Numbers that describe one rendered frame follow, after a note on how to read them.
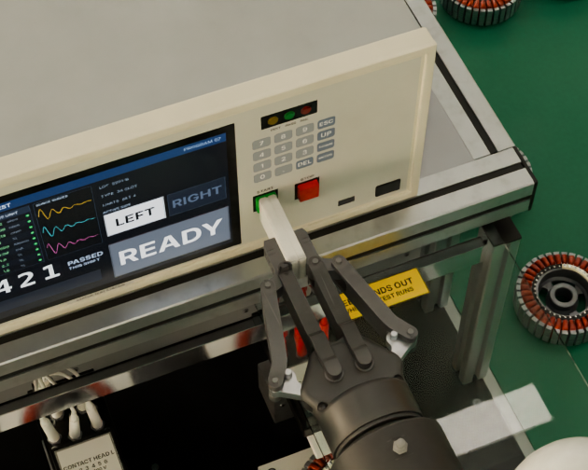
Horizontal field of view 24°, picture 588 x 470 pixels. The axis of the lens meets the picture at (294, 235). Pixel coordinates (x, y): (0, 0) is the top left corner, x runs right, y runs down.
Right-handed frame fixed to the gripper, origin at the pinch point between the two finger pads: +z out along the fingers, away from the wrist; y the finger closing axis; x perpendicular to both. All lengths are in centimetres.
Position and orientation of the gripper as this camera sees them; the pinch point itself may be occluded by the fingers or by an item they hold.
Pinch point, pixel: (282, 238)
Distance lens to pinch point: 113.2
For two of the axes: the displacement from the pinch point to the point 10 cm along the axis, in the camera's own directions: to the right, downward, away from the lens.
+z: -3.8, -7.7, 5.2
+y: 9.3, -3.1, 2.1
